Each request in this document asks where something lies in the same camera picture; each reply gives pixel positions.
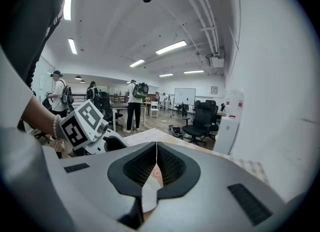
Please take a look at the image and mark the black office chair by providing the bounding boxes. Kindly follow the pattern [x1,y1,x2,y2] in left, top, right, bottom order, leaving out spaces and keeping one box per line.
[181,101,219,147]
[174,102,190,117]
[99,91,124,129]

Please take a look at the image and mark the white ceiling pipes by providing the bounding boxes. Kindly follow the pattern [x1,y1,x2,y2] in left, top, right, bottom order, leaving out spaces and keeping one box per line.
[169,0,221,57]

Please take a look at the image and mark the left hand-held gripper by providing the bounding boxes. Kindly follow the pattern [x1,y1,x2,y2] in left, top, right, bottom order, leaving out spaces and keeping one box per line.
[58,99,130,156]

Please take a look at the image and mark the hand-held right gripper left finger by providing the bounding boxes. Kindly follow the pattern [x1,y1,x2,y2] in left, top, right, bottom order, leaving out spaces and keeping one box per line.
[107,141,158,230]

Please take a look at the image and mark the white water dispenser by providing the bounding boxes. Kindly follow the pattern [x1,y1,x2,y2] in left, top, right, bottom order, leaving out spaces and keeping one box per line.
[224,89,245,120]

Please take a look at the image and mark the coiled cable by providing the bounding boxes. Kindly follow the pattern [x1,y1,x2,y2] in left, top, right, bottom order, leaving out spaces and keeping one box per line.
[168,124,185,137]

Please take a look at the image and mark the whiteboard on stand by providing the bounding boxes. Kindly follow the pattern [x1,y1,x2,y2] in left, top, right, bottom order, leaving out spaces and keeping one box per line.
[169,87,197,118]

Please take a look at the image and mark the white ceiling box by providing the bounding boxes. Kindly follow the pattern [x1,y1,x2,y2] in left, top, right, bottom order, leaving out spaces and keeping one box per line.
[208,55,225,69]

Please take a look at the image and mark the person's dark vest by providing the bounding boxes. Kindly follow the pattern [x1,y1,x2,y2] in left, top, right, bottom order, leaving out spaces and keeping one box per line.
[0,0,66,90]

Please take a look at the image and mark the person's white shirt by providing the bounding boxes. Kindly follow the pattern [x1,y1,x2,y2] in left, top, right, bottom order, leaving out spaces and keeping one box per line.
[0,43,35,133]

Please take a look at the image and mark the white plate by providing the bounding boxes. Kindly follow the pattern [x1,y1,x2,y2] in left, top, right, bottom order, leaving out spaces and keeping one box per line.
[141,177,161,213]

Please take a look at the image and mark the dark top desk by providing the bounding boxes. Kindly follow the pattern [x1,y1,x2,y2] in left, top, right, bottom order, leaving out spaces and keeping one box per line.
[109,102,147,132]

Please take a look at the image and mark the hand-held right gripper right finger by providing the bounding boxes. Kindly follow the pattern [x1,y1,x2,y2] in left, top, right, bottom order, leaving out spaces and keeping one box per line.
[156,141,201,202]

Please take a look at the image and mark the white wooden chair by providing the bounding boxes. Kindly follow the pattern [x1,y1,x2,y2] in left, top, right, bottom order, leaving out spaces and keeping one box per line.
[149,100,160,119]

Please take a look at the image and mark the checkered tablecloth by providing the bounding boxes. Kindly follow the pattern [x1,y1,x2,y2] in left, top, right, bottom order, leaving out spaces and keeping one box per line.
[233,158,270,185]

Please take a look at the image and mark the pearl bracelet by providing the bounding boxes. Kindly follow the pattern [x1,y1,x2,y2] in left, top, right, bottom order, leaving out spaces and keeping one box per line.
[51,114,62,140]

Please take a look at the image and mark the person's left forearm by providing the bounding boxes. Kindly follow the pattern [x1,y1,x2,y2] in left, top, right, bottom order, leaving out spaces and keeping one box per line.
[20,95,61,140]

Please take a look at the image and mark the green and black backpack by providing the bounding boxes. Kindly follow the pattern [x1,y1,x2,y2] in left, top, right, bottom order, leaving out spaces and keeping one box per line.
[131,81,150,100]

